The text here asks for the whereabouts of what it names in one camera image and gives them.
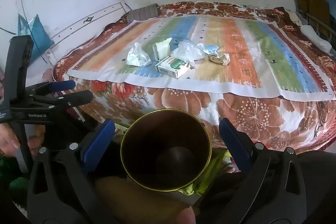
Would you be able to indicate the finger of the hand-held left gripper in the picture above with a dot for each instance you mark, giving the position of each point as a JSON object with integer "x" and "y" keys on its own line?
{"x": 78, "y": 97}
{"x": 63, "y": 85}

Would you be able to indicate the person's left hand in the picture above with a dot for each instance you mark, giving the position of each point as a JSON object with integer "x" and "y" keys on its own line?
{"x": 8, "y": 141}

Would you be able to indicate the person's left forearm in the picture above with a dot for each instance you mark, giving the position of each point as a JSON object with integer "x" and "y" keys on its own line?
{"x": 10, "y": 169}

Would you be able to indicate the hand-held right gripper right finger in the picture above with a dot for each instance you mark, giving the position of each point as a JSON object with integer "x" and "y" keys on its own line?
{"x": 233, "y": 143}

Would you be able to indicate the grey striped pillow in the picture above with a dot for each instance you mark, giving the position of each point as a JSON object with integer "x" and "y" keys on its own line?
{"x": 143, "y": 13}

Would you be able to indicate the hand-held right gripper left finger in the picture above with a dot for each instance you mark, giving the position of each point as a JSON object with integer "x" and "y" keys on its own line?
{"x": 98, "y": 140}

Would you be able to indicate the person's right hand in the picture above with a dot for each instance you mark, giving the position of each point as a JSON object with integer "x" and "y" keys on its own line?
{"x": 189, "y": 216}

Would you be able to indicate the teal bag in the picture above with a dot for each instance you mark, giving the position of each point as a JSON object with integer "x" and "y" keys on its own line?
{"x": 38, "y": 32}

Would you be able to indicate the blue face mask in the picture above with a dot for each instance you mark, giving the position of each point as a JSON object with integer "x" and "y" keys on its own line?
{"x": 211, "y": 49}

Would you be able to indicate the white green cardboard box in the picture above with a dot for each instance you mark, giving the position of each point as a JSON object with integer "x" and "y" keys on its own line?
{"x": 170, "y": 69}

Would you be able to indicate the white bed headboard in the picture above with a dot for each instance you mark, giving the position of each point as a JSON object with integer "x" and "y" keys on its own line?
{"x": 78, "y": 24}

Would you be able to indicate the green printed packet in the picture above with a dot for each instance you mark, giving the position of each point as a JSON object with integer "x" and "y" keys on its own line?
{"x": 120, "y": 132}

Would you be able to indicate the metal bed frame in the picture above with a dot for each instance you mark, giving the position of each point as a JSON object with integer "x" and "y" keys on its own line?
{"x": 321, "y": 27}

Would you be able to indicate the cream snack packet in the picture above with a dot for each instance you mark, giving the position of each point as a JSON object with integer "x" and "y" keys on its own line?
{"x": 162, "y": 49}

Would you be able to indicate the clear plastic mask packet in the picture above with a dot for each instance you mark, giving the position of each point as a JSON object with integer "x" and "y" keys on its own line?
{"x": 187, "y": 52}

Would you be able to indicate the floral brown blanket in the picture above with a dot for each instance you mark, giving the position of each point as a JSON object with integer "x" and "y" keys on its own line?
{"x": 252, "y": 119}

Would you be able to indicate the white plastic bag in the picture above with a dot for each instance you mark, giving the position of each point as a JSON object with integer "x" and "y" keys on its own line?
{"x": 136, "y": 54}

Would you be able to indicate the brown bin with gold rim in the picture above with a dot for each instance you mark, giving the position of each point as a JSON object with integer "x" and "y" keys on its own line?
{"x": 162, "y": 134}

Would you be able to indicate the brown white wrapper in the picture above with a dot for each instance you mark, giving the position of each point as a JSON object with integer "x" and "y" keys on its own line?
{"x": 219, "y": 59}

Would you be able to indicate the white cloth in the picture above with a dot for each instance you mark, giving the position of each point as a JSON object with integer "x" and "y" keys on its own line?
{"x": 316, "y": 37}

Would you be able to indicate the striped colourful mat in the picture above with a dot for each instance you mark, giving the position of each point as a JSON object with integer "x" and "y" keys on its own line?
{"x": 231, "y": 37}

